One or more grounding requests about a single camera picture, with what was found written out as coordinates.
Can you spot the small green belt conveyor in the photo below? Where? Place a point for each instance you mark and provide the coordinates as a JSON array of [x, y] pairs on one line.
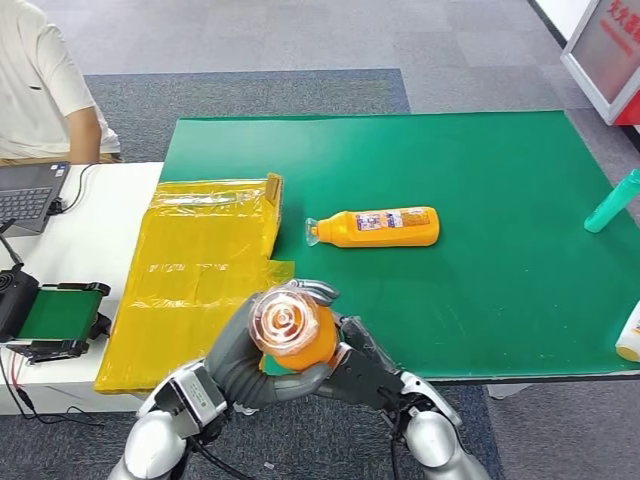
[[60, 314]]

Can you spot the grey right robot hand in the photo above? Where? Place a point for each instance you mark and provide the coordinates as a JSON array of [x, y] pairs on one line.
[[365, 371]]

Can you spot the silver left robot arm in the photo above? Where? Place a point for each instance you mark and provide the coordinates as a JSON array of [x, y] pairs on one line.
[[150, 450]]

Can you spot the green table mat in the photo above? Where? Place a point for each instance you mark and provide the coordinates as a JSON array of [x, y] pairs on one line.
[[500, 199]]

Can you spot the person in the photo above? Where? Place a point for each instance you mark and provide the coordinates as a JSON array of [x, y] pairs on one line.
[[35, 86]]

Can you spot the grey laptop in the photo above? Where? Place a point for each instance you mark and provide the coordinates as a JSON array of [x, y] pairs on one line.
[[25, 195]]

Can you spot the orange bottle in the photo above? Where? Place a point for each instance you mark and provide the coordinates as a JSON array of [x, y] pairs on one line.
[[345, 230], [300, 331]]

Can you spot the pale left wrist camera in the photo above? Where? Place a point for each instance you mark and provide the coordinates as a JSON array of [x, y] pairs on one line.
[[198, 397]]

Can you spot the black box with fan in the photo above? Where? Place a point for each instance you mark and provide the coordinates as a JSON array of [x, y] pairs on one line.
[[15, 301]]

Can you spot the white and yellow bottle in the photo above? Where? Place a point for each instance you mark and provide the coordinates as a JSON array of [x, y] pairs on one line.
[[631, 338]]

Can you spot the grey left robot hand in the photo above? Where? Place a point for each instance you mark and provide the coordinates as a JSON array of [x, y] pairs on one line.
[[232, 358]]

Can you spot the yellow film wrapped cardboard box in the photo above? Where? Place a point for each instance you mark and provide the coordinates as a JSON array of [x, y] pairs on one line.
[[190, 285]]

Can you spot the orange bottle, back label up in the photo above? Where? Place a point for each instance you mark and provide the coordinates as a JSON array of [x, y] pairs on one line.
[[345, 230]]

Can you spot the teal plastic bottle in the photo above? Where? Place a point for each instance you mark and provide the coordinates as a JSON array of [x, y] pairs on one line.
[[612, 204]]

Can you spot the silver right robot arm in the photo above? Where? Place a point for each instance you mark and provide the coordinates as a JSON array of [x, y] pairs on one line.
[[435, 444]]

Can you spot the red and white sign stand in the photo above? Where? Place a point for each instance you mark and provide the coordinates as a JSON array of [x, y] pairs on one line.
[[607, 53]]

